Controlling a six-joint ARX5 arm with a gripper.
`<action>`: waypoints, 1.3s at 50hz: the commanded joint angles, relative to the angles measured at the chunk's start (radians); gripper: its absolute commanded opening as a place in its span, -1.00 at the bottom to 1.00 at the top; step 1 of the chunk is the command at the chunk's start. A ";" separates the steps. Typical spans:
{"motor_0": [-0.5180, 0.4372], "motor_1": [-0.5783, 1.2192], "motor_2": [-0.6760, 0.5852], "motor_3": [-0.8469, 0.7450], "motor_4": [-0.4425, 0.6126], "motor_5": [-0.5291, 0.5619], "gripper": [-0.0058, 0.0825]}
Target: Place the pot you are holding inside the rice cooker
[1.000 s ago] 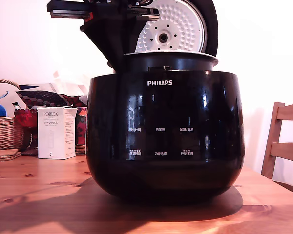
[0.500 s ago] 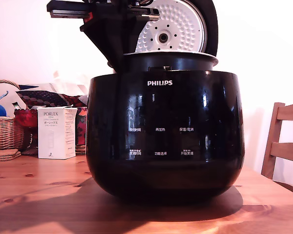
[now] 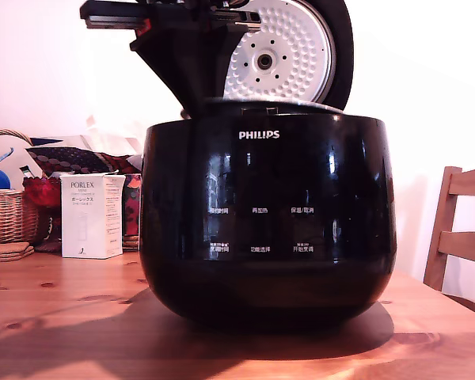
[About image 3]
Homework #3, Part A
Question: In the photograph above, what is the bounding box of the black cooking pot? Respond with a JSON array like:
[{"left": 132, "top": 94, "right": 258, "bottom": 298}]
[{"left": 180, "top": 97, "right": 344, "bottom": 120}]

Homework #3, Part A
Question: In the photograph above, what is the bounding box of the rice cooker lid, dimpled plate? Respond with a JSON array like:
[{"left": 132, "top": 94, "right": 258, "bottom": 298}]
[{"left": 218, "top": 0, "right": 355, "bottom": 116}]

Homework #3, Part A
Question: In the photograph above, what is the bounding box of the black Philips rice cooker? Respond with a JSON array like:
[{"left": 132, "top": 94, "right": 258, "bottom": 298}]
[{"left": 138, "top": 112, "right": 398, "bottom": 334}]

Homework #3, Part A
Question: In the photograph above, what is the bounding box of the dark dotted patterned fabric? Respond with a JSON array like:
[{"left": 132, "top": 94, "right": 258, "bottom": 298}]
[{"left": 25, "top": 146, "right": 143, "bottom": 176}]

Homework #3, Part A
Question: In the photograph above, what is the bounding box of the red floral tin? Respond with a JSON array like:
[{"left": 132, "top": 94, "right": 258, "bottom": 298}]
[{"left": 122, "top": 173, "right": 143, "bottom": 238}]

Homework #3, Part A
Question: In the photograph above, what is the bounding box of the white bag with blue stripe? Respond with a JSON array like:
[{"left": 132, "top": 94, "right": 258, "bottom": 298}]
[{"left": 0, "top": 128, "right": 45, "bottom": 192}]

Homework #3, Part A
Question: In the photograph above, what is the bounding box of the white Porlex cardboard box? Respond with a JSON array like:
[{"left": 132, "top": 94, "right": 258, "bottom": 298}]
[{"left": 59, "top": 172, "right": 127, "bottom": 260}]

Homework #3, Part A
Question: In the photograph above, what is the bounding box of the red lace-edged bowl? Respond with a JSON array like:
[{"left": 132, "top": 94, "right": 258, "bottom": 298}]
[{"left": 22, "top": 177, "right": 63, "bottom": 210}]

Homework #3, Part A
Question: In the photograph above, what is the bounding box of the woven wicker basket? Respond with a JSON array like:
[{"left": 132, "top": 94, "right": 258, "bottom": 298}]
[{"left": 0, "top": 188, "right": 40, "bottom": 245}]

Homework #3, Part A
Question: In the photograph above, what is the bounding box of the stack of cork coasters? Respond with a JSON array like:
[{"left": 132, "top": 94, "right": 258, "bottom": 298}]
[{"left": 0, "top": 241, "right": 36, "bottom": 264}]

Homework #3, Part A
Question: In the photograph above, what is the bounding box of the wooden chair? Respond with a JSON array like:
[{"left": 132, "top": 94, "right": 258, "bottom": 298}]
[{"left": 422, "top": 165, "right": 475, "bottom": 310}]

